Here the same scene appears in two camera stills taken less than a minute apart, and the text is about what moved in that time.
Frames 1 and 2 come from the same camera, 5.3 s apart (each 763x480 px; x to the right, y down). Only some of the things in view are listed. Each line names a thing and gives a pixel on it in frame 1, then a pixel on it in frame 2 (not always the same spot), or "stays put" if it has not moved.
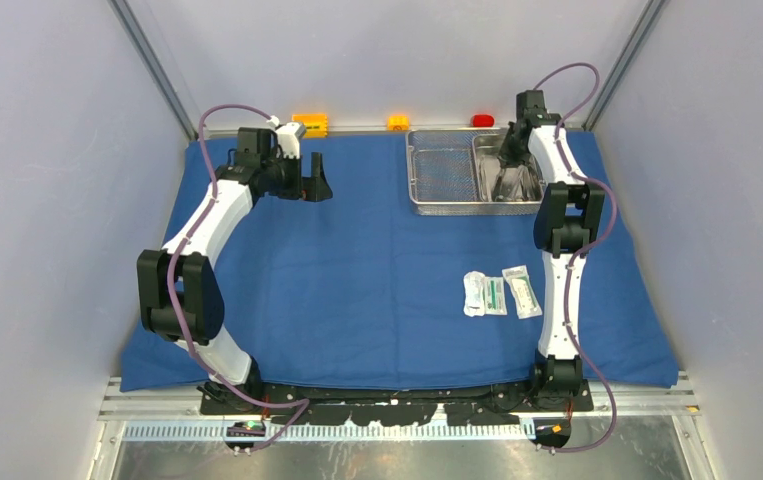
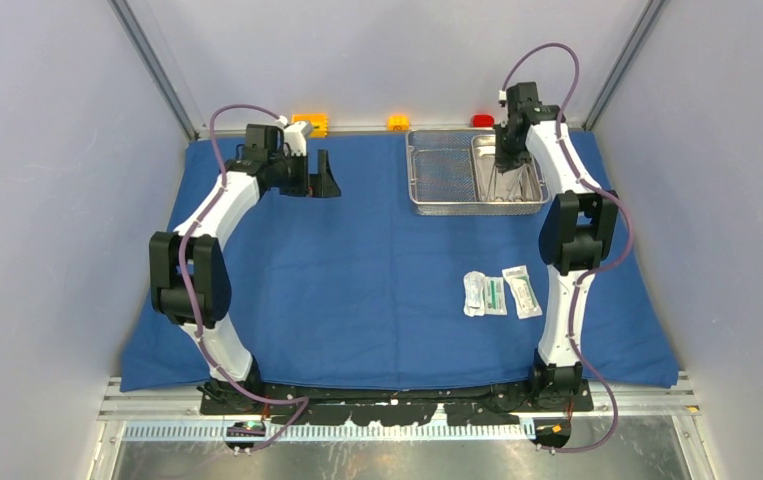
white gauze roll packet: [474, 293] stays put
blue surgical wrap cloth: [618, 324] to [362, 288]
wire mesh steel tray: [451, 172] stays put
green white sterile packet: [495, 298] stays put
